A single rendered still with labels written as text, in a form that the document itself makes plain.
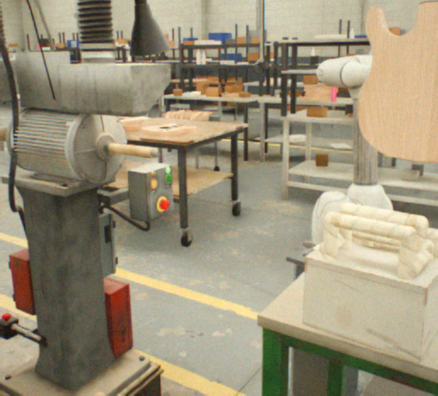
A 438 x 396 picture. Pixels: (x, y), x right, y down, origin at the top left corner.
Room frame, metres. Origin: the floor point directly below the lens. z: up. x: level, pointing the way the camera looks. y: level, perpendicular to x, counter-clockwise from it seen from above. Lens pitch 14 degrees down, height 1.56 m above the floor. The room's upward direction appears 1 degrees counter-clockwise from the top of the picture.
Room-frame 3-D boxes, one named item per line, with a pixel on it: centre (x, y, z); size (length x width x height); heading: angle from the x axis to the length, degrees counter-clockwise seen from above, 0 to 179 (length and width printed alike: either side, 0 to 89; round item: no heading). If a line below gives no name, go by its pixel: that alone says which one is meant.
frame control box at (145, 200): (1.91, 0.35, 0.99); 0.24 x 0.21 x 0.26; 57
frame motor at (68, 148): (1.76, 0.55, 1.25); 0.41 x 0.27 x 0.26; 57
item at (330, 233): (1.04, -0.25, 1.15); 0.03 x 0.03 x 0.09
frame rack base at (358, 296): (1.03, -0.34, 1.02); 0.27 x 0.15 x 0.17; 55
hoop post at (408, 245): (0.94, -0.38, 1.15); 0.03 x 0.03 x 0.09
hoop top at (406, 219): (1.06, -0.36, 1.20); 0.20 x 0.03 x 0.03; 53
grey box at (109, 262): (1.92, 0.52, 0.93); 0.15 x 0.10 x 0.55; 57
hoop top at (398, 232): (0.99, -0.32, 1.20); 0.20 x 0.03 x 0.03; 53
